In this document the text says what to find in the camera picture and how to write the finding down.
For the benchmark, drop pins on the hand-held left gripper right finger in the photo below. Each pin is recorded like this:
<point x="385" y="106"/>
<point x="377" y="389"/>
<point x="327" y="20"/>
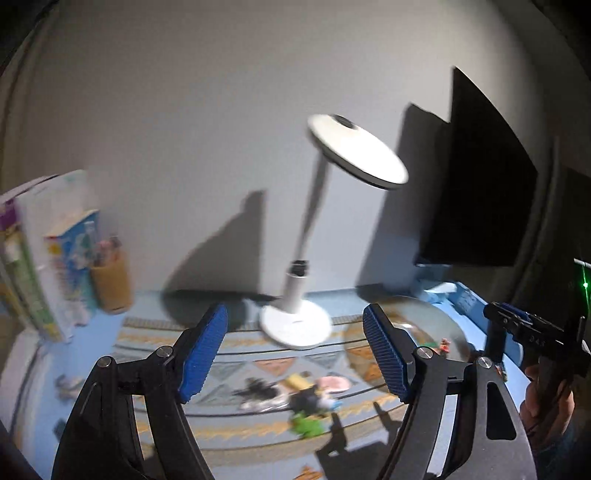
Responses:
<point x="383" y="355"/>

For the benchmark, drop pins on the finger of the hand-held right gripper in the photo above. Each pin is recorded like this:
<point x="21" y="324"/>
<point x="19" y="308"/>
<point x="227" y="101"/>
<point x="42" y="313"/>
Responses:
<point x="508" y="318"/>

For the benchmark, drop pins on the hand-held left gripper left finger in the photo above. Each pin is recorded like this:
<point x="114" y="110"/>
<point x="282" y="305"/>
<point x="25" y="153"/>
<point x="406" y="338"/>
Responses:
<point x="203" y="355"/>

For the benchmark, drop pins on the pink toy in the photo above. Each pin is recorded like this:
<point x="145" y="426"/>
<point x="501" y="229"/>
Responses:
<point x="334" y="383"/>

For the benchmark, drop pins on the small red toy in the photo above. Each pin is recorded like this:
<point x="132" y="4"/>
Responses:
<point x="444" y="344"/>

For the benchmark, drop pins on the small black toy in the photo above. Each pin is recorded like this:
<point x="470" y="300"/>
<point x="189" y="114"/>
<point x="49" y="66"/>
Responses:
<point x="256" y="388"/>

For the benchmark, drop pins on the black-haired figurine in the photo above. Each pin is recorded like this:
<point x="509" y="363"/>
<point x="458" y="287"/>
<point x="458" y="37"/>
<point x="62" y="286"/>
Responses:
<point x="307" y="399"/>

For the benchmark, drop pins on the yellow toy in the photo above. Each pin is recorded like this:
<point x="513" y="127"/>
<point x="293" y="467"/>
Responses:
<point x="298" y="382"/>

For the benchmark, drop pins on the green plant toy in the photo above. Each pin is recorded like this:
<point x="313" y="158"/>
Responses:
<point x="307" y="427"/>

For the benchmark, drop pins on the person's right hand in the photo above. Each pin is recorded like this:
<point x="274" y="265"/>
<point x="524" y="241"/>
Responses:
<point x="538" y="406"/>

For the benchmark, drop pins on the white desk lamp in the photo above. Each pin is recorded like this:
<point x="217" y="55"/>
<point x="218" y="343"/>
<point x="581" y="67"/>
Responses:
<point x="295" y="323"/>

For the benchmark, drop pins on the patterned woven table mat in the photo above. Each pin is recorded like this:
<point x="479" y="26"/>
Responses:
<point x="240" y="443"/>

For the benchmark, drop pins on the brown pen holder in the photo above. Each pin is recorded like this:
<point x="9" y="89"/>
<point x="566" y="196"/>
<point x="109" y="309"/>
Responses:
<point x="111" y="281"/>

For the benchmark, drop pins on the black monitor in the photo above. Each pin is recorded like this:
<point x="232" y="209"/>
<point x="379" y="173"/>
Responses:
<point x="475" y="194"/>

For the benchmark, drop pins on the blue white carton box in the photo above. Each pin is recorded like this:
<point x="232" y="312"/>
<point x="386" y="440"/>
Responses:
<point x="74" y="258"/>

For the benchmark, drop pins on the large white box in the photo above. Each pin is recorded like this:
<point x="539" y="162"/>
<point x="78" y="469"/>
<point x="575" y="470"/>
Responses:
<point x="60" y="189"/>

